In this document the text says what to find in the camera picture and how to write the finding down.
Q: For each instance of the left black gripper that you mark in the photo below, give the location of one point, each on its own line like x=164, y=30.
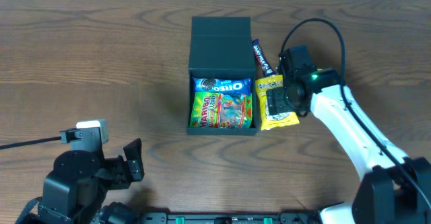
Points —
x=124, y=167

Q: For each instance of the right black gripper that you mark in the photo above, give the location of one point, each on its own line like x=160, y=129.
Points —
x=275, y=100

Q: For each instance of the blue Oreo cookie pack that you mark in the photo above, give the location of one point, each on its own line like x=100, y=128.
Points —
x=223, y=86

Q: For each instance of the black gift box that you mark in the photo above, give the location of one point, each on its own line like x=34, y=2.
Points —
x=221, y=47

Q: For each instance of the Haribo gummy candy bag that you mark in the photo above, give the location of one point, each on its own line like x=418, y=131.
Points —
x=216, y=110

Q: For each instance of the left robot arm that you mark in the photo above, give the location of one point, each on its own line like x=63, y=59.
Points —
x=74, y=191

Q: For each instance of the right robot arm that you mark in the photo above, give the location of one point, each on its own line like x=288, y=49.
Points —
x=393, y=187

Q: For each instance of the purple Dairy Milk bar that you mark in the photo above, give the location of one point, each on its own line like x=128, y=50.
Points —
x=261, y=59

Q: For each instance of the yellow Mentos bottle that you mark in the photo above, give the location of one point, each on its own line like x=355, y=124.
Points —
x=323, y=70

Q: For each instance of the yellow Hacks candy bag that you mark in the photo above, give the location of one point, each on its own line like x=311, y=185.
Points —
x=268, y=121

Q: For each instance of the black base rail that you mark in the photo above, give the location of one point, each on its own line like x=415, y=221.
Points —
x=117, y=213

